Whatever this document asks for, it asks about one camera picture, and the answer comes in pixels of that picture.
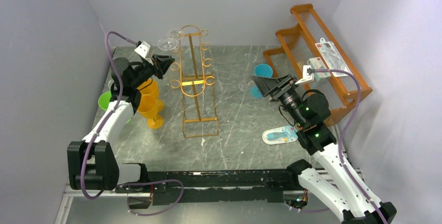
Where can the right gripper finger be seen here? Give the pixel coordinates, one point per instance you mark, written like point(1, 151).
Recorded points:
point(275, 91)
point(259, 80)

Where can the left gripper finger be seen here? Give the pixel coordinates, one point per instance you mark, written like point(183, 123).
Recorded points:
point(160, 70)
point(163, 59)

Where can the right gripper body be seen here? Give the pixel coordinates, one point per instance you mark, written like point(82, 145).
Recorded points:
point(280, 87)

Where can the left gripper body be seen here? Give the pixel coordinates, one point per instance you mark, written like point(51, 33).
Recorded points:
point(144, 73)

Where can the clear wine glass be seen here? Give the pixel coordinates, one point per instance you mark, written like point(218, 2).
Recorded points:
point(175, 33)
point(168, 45)

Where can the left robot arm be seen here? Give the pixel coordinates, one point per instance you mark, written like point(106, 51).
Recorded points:
point(91, 162)

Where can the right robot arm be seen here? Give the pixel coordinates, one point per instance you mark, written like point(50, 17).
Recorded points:
point(348, 197)

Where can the clear flute glass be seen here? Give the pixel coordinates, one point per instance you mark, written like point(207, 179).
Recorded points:
point(250, 58)
point(245, 85)

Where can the orange plastic goblet rear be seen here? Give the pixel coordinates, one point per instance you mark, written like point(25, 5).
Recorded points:
point(150, 87)

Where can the orange plastic goblet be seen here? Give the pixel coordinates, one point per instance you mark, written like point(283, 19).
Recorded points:
point(150, 87)
point(149, 110)

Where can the orange plastic goblet front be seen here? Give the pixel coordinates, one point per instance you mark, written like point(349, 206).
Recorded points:
point(149, 110)

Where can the toothbrush blister pack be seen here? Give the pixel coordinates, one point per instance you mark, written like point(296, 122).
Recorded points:
point(280, 135)

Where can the small teal box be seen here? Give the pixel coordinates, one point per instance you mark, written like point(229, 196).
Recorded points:
point(317, 63)

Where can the orange wooden shelf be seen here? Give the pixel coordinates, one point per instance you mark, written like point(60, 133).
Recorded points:
point(310, 42)

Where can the green plastic goblet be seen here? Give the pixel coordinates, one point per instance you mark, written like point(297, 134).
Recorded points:
point(105, 103)

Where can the white blister package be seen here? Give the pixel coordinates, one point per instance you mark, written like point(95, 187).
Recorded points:
point(331, 55)

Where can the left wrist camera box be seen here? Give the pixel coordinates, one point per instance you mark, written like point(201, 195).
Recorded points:
point(144, 50)

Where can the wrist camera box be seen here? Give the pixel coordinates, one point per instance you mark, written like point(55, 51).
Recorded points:
point(307, 75)
point(144, 50)

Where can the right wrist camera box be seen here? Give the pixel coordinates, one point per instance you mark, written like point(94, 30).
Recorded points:
point(307, 75)

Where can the clear glass by wall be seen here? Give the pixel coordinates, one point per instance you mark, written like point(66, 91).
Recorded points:
point(110, 84)

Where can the gold wire wine glass rack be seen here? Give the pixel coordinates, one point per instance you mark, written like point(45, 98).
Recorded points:
point(194, 85)

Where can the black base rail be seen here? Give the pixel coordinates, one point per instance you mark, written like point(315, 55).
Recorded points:
point(270, 185)

